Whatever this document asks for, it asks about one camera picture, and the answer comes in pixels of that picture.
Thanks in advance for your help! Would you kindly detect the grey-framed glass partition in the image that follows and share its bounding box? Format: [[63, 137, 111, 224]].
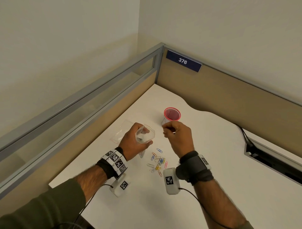
[[0, 42, 165, 201]]

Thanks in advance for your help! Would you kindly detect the flat spare clear bag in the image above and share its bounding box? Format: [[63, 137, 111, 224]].
[[111, 120, 135, 144]]

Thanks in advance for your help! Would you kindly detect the black desk cable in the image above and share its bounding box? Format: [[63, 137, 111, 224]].
[[233, 123, 254, 146]]

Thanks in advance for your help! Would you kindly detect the blue number sign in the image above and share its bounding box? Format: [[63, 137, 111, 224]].
[[166, 49, 203, 73]]

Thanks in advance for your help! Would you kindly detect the clear plastic bag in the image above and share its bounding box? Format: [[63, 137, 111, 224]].
[[135, 124, 156, 159]]

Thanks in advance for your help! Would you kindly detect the left marker wristband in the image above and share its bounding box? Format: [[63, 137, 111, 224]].
[[96, 147, 129, 180]]

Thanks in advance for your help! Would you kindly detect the red-rimmed white paper cup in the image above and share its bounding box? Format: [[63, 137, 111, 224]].
[[161, 107, 182, 127]]

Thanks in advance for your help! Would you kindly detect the person's right hand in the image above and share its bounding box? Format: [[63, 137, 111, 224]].
[[163, 121, 194, 158]]

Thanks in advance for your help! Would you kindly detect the right marker wristband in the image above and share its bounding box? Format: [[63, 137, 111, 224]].
[[176, 150, 215, 186]]

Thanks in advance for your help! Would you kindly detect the person's left forearm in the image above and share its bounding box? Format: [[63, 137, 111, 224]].
[[74, 165, 109, 201]]

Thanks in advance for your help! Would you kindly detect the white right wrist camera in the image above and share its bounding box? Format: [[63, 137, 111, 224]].
[[163, 167, 181, 196]]

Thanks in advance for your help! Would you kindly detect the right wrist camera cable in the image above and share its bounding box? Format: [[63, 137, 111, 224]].
[[179, 187, 234, 229]]

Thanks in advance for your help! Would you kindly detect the marker wristband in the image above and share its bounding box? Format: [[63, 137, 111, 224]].
[[96, 147, 129, 180], [176, 150, 215, 186]]

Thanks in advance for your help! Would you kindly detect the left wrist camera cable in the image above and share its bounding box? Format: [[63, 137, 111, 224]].
[[78, 184, 115, 229]]

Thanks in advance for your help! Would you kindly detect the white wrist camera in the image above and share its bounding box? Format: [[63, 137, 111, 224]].
[[109, 174, 131, 198], [163, 167, 181, 196]]

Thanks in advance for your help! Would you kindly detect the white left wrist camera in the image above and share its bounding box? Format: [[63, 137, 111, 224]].
[[109, 174, 131, 198]]

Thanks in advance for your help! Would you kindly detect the beige partition panel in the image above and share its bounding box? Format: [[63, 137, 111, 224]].
[[155, 45, 302, 153]]

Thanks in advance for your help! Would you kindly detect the person's left hand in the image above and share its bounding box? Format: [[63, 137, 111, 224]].
[[118, 122, 153, 162]]

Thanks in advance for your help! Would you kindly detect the person's right forearm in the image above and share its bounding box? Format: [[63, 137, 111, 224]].
[[193, 178, 247, 227]]

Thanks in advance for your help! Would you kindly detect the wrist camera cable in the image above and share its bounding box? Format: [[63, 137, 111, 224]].
[[78, 184, 115, 229], [179, 187, 234, 229]]

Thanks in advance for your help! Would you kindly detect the pile of coloured paper clips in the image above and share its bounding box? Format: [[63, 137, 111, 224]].
[[147, 148, 169, 177]]

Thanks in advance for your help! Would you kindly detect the olive green sleeve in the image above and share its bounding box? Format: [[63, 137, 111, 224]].
[[0, 178, 95, 229], [236, 221, 254, 229]]

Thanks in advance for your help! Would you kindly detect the olive green left sleeve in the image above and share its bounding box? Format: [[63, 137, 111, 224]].
[[0, 178, 95, 229]]

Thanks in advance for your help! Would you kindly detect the olive green right sleeve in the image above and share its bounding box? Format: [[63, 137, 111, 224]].
[[236, 221, 254, 229]]

